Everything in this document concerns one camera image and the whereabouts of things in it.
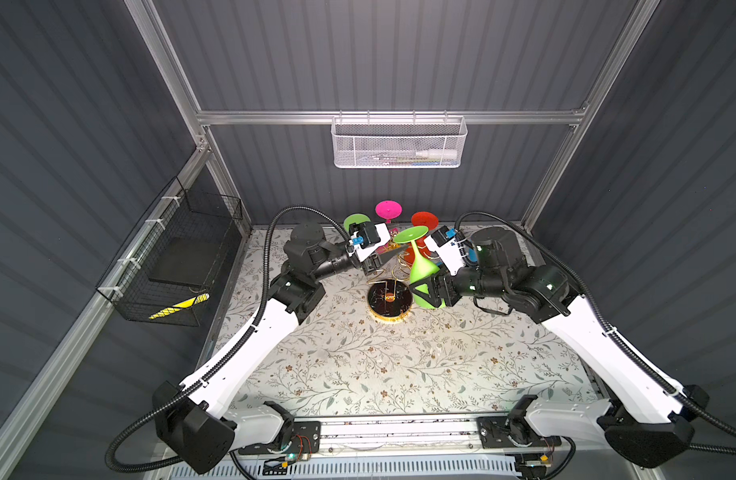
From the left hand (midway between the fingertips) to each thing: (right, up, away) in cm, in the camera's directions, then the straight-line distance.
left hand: (401, 230), depth 60 cm
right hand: (+5, -11, +4) cm, 13 cm away
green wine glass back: (-11, +5, +21) cm, 24 cm away
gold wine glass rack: (0, -18, +37) cm, 41 cm away
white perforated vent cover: (-8, -56, +11) cm, 58 cm away
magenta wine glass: (-2, +8, +24) cm, 26 cm away
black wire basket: (-56, -9, +12) cm, 58 cm away
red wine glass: (+7, +5, +20) cm, 22 cm away
